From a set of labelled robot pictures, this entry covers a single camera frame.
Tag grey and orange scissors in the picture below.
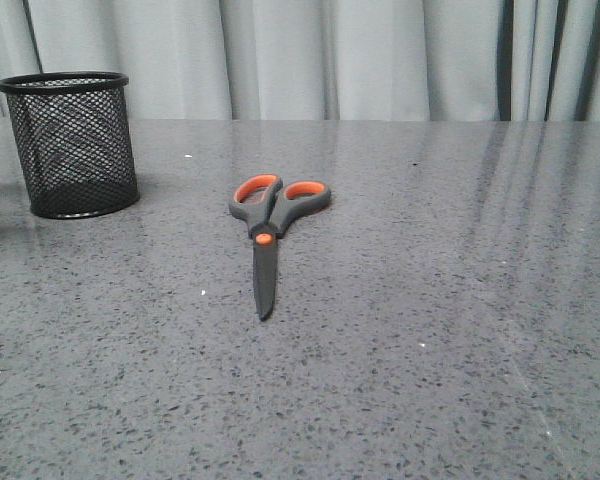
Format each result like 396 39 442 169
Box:
229 174 331 320

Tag black mesh pen holder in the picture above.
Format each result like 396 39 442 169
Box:
0 71 140 219

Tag grey curtain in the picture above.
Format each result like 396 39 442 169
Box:
0 0 600 121

